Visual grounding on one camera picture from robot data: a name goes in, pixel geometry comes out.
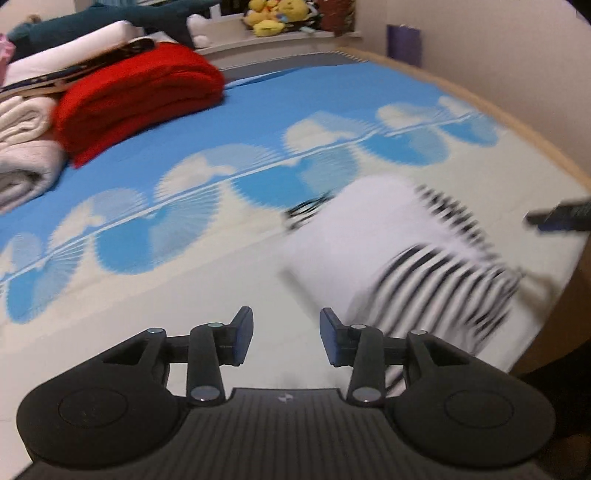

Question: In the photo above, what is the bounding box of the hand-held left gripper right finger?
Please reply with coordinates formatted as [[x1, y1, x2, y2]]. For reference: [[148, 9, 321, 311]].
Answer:
[[320, 307, 481, 406]]

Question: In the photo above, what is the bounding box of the red folded blanket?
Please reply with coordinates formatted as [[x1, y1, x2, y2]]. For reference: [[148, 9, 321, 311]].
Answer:
[[53, 41, 227, 169]]

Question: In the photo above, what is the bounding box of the teal plush shark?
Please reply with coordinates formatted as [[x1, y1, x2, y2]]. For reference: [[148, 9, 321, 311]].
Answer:
[[7, 0, 225, 51]]

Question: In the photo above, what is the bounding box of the white folded towel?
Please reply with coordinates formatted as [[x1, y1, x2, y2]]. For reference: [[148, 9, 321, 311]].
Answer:
[[0, 140, 66, 214]]

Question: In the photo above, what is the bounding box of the yellow plush toy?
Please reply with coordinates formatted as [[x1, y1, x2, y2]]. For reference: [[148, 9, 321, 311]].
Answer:
[[242, 0, 284, 38], [277, 0, 311, 25]]

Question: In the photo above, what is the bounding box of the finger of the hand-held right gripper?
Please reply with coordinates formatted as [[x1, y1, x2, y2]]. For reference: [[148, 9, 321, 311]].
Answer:
[[524, 198, 591, 234]]

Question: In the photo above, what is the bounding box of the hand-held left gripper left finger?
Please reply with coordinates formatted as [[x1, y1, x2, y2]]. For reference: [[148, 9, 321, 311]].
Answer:
[[102, 305, 256, 407]]

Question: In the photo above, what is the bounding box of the white headboard shelf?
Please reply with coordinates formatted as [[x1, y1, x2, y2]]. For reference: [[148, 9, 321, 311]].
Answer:
[[196, 28, 363, 60]]

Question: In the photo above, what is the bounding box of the folded white and navy cloth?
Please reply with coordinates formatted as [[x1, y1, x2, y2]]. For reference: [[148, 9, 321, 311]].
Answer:
[[0, 37, 157, 99]]

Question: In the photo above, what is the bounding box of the cream folded towel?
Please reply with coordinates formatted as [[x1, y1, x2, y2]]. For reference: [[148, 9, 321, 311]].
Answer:
[[0, 96, 60, 149]]

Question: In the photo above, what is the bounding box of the purple bag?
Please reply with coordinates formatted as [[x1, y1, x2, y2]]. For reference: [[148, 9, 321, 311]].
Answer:
[[387, 24, 422, 68]]

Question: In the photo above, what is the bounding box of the black and white striped shirt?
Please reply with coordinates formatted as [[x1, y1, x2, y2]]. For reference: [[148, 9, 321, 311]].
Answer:
[[279, 175, 526, 394]]

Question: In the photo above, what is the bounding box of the blue patterned bed sheet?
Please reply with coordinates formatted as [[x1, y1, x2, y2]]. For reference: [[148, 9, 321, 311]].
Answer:
[[0, 61, 583, 425]]

